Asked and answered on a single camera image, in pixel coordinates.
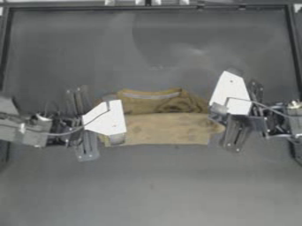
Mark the tan camouflage T-shirt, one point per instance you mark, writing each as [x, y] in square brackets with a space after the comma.
[168, 129]

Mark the silver frame bracket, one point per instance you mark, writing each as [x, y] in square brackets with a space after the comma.
[139, 2]
[183, 2]
[108, 2]
[156, 2]

